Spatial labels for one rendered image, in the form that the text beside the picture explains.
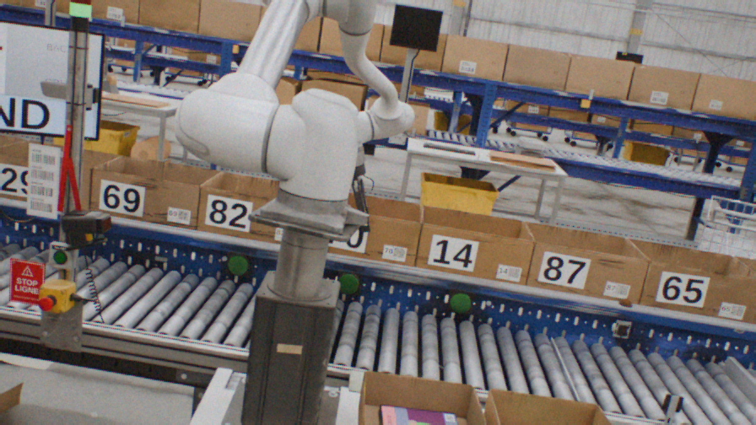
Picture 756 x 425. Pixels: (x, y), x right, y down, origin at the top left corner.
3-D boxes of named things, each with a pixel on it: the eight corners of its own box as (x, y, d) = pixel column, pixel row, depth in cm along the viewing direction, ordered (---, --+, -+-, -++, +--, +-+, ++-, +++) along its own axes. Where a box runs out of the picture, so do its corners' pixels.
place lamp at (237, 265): (226, 273, 252) (228, 255, 250) (227, 272, 253) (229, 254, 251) (245, 277, 252) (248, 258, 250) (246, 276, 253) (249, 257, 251)
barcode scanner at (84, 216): (105, 254, 191) (101, 215, 188) (61, 252, 192) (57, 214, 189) (115, 246, 197) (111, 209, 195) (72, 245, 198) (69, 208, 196)
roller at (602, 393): (605, 427, 201) (609, 411, 200) (568, 349, 252) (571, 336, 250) (623, 430, 201) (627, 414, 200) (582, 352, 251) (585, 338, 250)
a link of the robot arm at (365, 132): (339, 153, 240) (376, 143, 243) (330, 106, 236) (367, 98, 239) (331, 150, 250) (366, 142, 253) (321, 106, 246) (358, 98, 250)
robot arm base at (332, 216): (359, 238, 150) (364, 212, 148) (257, 215, 153) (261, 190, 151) (373, 220, 167) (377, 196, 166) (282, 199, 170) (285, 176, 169)
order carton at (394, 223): (304, 250, 256) (310, 204, 251) (315, 229, 284) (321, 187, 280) (413, 269, 254) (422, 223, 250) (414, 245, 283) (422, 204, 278)
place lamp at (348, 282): (337, 293, 250) (339, 273, 249) (337, 291, 252) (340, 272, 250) (356, 296, 250) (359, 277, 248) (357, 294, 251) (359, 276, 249)
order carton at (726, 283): (638, 307, 251) (650, 260, 246) (616, 279, 279) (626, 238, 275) (752, 325, 249) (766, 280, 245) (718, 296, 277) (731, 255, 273)
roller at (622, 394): (628, 431, 201) (633, 416, 200) (586, 352, 251) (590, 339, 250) (646, 434, 201) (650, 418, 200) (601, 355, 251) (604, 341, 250)
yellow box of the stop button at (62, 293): (35, 312, 194) (35, 287, 192) (51, 301, 203) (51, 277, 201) (87, 321, 194) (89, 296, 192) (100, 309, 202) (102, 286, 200)
